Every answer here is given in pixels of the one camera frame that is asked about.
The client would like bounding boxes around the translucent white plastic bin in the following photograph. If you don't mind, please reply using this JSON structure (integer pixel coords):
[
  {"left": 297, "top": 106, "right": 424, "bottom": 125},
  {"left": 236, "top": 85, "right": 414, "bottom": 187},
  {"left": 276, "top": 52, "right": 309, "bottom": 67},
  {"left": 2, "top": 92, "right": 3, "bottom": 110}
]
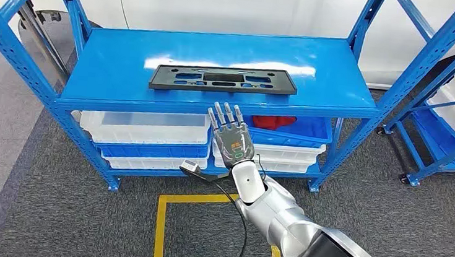
[{"left": 78, "top": 103, "right": 212, "bottom": 154}]

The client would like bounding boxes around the black camera cable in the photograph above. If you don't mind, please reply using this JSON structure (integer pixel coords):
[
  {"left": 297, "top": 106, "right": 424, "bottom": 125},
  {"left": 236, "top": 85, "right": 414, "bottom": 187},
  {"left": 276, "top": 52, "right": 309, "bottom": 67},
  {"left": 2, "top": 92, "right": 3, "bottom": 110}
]
[{"left": 199, "top": 150, "right": 282, "bottom": 257}]

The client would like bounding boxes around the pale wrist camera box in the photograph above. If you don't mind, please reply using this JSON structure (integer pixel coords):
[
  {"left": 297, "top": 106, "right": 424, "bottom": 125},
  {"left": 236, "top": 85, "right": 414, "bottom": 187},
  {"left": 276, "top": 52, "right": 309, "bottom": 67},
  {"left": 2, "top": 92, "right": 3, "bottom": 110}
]
[{"left": 179, "top": 159, "right": 203, "bottom": 175}]

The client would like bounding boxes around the red part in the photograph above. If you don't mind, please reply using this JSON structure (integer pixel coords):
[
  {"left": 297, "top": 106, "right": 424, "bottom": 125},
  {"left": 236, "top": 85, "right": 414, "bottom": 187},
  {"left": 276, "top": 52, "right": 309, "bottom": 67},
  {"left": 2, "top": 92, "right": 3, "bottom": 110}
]
[{"left": 251, "top": 113, "right": 298, "bottom": 133}]

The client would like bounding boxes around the blue plastic bin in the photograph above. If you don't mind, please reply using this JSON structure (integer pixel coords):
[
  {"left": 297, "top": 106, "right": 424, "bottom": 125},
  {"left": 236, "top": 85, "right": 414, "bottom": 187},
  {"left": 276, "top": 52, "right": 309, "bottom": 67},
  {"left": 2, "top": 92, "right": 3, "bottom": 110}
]
[
  {"left": 241, "top": 110, "right": 335, "bottom": 150},
  {"left": 95, "top": 132, "right": 210, "bottom": 167}
]

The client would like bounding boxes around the white car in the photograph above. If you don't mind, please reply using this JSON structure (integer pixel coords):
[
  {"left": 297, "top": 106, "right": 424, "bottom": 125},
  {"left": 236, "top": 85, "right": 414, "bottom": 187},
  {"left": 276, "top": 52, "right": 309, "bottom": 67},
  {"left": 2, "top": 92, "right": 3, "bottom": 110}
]
[{"left": 0, "top": 0, "right": 455, "bottom": 97}]

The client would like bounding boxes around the metal stand pole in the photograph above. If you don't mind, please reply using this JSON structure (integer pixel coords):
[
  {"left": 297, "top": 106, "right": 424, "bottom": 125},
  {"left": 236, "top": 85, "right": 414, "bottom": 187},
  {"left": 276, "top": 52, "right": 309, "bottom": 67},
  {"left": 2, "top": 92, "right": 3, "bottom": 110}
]
[{"left": 0, "top": 0, "right": 77, "bottom": 88}]

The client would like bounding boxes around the blue metal shelf rack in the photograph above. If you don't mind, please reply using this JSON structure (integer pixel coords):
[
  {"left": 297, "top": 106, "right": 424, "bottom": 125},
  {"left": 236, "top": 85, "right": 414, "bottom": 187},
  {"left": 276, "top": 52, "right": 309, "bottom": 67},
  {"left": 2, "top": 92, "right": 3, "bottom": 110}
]
[
  {"left": 373, "top": 8, "right": 455, "bottom": 190},
  {"left": 0, "top": 0, "right": 455, "bottom": 222}
]

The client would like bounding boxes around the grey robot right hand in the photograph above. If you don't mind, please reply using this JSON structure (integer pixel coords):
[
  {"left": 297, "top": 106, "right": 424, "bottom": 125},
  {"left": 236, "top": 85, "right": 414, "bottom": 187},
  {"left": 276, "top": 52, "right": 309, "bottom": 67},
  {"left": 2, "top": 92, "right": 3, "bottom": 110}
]
[{"left": 202, "top": 100, "right": 260, "bottom": 172}]

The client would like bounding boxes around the black plastic bracket part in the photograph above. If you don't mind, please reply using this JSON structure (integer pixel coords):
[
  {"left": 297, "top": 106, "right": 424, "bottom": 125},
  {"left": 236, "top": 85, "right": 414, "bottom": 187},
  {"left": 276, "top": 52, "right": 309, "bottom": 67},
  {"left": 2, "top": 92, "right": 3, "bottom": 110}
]
[{"left": 148, "top": 58, "right": 300, "bottom": 103}]

